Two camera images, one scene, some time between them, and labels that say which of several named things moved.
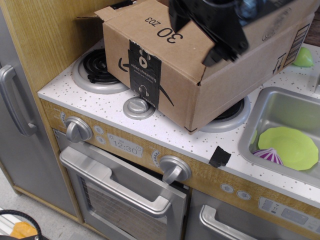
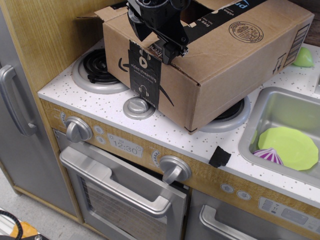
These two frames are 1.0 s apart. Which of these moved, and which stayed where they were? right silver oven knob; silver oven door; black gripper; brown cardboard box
Moved: black gripper
Stayed: right silver oven knob; brown cardboard box; silver oven door
